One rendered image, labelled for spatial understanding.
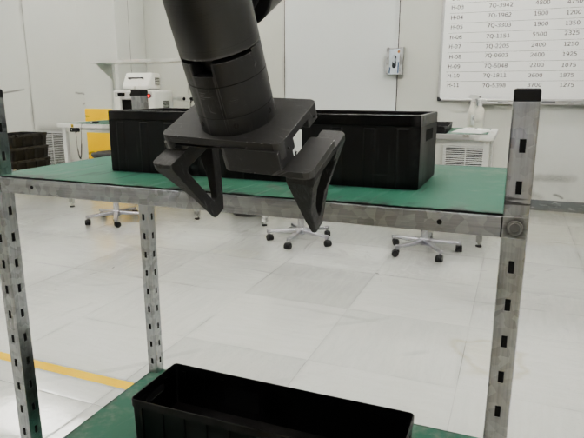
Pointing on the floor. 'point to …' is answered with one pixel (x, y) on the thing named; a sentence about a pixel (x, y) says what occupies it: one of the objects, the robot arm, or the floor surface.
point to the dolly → (28, 149)
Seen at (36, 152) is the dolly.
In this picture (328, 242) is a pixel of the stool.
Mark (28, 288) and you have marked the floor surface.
